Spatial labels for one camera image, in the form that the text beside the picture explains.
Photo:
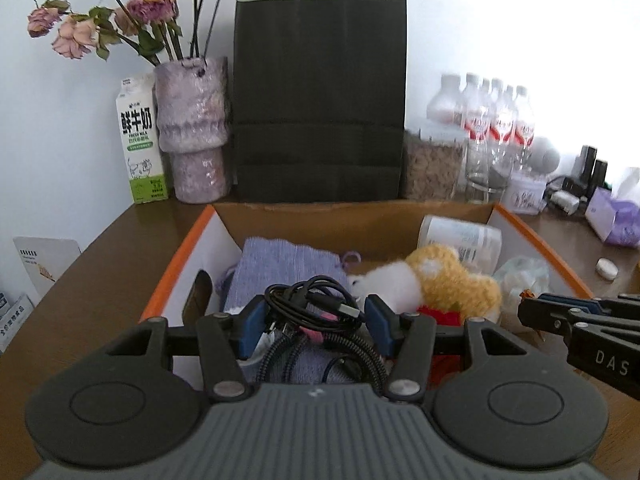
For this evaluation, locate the wooden desktop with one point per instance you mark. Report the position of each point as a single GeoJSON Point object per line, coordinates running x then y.
{"type": "Point", "coordinates": [115, 240]}

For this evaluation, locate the clear drinking glass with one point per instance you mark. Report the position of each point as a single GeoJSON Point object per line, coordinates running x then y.
{"type": "Point", "coordinates": [487, 180]}

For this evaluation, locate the small orange red scrap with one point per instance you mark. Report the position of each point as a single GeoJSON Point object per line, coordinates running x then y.
{"type": "Point", "coordinates": [528, 295]}

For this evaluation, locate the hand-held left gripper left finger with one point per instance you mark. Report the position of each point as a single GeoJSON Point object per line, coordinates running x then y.
{"type": "Point", "coordinates": [252, 330]}

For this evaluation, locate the translucent plastic bag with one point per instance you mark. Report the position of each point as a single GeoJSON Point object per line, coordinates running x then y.
{"type": "Point", "coordinates": [525, 272]}

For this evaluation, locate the blue white paper box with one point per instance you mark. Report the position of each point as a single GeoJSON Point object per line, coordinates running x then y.
{"type": "Point", "coordinates": [12, 322]}

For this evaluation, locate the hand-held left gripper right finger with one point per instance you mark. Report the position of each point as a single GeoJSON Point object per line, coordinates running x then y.
{"type": "Point", "coordinates": [377, 330]}

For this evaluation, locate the white labelled plastic canister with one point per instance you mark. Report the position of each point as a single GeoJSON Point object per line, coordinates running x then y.
{"type": "Point", "coordinates": [460, 235]}

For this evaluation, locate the small white round device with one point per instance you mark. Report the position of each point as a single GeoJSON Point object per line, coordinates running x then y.
{"type": "Point", "coordinates": [606, 268]}

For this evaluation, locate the white printed card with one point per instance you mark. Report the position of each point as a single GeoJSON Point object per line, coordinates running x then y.
{"type": "Point", "coordinates": [47, 265]}

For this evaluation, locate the pack of water bottles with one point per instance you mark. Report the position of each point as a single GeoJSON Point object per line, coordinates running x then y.
{"type": "Point", "coordinates": [482, 110]}

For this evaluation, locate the purple tissue box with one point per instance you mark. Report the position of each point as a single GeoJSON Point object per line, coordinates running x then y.
{"type": "Point", "coordinates": [615, 215]}

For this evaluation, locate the orange red cardboard box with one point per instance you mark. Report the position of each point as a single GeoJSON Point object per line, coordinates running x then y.
{"type": "Point", "coordinates": [390, 225]}

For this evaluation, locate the green white milk carton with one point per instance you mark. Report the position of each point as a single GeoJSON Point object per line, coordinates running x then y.
{"type": "Point", "coordinates": [142, 145]}

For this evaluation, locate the black paper bag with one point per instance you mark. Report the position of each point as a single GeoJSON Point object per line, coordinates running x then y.
{"type": "Point", "coordinates": [320, 100]}

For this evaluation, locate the red fabric item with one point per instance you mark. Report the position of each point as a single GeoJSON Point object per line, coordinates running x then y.
{"type": "Point", "coordinates": [440, 316]}

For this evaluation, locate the yellow white plush toy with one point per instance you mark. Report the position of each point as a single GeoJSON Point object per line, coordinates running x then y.
{"type": "Point", "coordinates": [450, 280]}

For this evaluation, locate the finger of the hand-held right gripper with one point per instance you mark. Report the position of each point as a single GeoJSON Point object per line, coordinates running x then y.
{"type": "Point", "coordinates": [545, 312]}
{"type": "Point", "coordinates": [610, 301]}

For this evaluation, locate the black power adapter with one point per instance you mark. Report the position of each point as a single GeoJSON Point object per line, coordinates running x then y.
{"type": "Point", "coordinates": [590, 170]}

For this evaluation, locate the clear food storage container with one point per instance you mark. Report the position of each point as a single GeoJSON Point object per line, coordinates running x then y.
{"type": "Point", "coordinates": [432, 165]}

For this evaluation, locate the white round speaker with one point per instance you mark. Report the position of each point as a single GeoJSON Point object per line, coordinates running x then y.
{"type": "Point", "coordinates": [544, 155]}

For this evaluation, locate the dried rose bouquet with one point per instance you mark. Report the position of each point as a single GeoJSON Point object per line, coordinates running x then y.
{"type": "Point", "coordinates": [145, 5]}

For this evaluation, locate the purple knit cloth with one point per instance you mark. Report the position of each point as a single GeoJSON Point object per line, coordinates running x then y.
{"type": "Point", "coordinates": [280, 265]}

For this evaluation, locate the white floral tin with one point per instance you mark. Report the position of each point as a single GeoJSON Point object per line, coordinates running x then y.
{"type": "Point", "coordinates": [522, 192]}

